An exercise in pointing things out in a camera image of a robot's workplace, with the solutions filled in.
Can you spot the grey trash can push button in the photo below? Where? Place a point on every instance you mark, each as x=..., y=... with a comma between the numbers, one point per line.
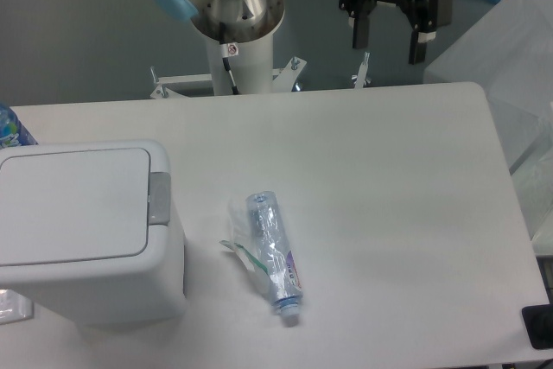
x=159, y=198

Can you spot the white trash can lid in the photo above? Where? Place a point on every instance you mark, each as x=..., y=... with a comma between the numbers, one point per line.
x=73, y=206

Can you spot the white trash can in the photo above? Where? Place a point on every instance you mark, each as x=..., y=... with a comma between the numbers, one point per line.
x=148, y=286

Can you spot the torn bottle label wrapper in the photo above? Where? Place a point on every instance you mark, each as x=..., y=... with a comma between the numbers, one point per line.
x=240, y=240

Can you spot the crushed clear plastic bottle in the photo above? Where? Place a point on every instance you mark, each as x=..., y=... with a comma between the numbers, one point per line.
x=274, y=252

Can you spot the black device at table edge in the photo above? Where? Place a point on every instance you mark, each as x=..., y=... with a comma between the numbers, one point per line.
x=538, y=324

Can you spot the blue labelled water bottle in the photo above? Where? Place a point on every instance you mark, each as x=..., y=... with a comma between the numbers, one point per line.
x=13, y=132

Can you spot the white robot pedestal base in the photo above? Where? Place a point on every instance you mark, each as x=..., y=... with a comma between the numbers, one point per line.
x=235, y=68

